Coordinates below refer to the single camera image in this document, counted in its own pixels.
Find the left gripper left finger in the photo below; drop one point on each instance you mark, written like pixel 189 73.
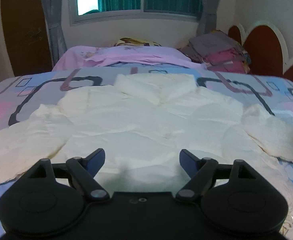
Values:
pixel 83 172

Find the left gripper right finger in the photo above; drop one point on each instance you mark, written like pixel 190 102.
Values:
pixel 201 174

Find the cream white large garment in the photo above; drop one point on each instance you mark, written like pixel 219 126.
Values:
pixel 142 122

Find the stack of folded clothes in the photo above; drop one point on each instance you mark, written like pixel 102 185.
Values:
pixel 218 52

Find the pink blanket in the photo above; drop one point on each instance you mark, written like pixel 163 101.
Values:
pixel 85 56

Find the red white scalloped headboard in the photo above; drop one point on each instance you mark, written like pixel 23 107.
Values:
pixel 267 49

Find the brown wooden door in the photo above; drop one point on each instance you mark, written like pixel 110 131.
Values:
pixel 25 36

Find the window with green curtain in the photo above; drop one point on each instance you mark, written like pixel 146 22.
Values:
pixel 85 11

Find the grey curtain right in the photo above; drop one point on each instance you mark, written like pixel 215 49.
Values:
pixel 208 19

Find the grey curtain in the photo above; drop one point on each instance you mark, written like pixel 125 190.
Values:
pixel 52 11
pixel 208 19

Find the grey curtain left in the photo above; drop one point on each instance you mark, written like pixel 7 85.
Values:
pixel 52 11

